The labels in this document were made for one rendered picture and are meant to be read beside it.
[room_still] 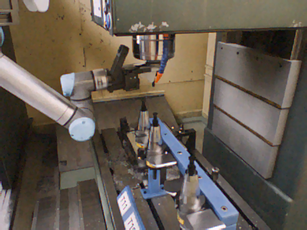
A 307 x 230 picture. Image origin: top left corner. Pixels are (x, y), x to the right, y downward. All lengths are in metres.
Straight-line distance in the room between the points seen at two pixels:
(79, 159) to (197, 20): 1.31
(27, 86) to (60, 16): 1.18
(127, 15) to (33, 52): 1.41
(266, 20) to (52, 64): 1.51
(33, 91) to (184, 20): 0.45
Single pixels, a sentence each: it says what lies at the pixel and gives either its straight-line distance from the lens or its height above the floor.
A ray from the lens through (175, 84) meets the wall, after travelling 2.20.
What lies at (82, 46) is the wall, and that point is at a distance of 1.94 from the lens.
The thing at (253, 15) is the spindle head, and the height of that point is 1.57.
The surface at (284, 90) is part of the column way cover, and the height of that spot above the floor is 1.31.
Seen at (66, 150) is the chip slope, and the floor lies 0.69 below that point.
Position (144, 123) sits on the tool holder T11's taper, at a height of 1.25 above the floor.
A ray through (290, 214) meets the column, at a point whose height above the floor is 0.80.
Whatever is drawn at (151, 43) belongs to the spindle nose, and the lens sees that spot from 0.89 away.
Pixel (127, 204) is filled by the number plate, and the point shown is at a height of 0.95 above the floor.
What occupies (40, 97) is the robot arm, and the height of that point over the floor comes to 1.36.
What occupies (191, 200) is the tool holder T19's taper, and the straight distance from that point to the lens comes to 0.55.
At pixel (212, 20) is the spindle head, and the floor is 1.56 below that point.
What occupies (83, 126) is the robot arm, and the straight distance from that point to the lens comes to 0.78.
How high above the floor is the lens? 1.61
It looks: 24 degrees down
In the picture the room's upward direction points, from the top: straight up
